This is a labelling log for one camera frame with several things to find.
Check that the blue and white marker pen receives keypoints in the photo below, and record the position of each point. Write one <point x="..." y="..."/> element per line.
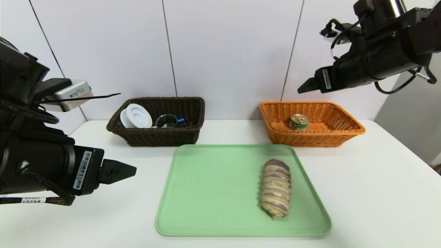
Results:
<point x="181" y="121"/>

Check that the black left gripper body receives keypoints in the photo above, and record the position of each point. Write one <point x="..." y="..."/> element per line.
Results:
<point x="86" y="170"/>

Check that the white tape roll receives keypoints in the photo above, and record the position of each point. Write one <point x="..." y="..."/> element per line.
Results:
<point x="137" y="116"/>

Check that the light green plastic tray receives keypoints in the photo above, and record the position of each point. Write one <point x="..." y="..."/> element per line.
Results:
<point x="206" y="206"/>

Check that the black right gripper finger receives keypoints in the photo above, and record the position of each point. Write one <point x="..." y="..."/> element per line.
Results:
<point x="308" y="86"/>

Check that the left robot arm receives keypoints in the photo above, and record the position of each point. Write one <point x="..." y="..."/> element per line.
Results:
<point x="34" y="162"/>

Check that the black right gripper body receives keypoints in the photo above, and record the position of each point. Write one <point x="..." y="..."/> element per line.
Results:
<point x="325" y="80"/>

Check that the orange wicker basket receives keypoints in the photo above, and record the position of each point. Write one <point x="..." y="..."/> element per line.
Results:
<point x="337" y="132"/>

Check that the dark brown wicker basket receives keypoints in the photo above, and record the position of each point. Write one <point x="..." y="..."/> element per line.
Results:
<point x="172" y="136"/>

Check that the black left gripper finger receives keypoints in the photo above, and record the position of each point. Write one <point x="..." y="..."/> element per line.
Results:
<point x="115" y="171"/>

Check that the black zip tie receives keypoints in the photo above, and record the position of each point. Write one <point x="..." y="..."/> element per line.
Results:
<point x="86" y="98"/>

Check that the tin can with green label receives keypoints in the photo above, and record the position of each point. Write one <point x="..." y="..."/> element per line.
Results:
<point x="299" y="122"/>

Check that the twisted purple swirl bread loaf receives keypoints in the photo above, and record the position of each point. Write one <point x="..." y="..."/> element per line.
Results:
<point x="275" y="189"/>

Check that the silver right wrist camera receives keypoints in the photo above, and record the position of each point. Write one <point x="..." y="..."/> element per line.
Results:
<point x="332" y="29"/>

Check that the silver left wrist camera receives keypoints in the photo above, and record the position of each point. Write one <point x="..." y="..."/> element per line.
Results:
<point x="72" y="94"/>

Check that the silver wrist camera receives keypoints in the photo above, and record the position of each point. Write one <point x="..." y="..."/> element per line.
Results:
<point x="72" y="94"/>
<point x="332" y="29"/>

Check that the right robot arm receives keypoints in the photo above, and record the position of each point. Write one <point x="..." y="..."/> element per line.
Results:
<point x="379" y="55"/>

